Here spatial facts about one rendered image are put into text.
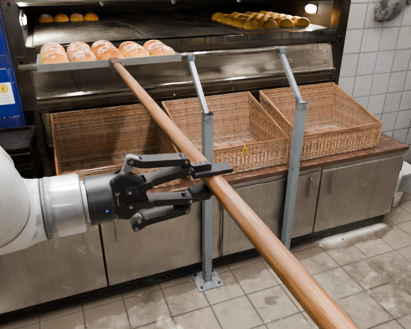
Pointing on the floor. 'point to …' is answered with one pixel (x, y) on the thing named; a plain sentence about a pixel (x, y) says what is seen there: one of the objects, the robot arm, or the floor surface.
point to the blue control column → (6, 110)
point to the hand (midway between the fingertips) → (211, 179)
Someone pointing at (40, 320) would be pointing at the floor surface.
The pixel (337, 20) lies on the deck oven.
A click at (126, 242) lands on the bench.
